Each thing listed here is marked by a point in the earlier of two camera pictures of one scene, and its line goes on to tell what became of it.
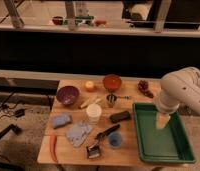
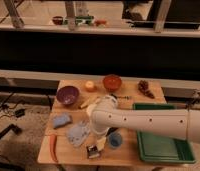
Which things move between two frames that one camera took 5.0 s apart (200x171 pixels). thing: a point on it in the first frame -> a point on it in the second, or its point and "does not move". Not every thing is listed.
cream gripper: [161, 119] -> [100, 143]
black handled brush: [93, 151] does not move
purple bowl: [67, 95] does not move
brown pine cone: [143, 86] does not move
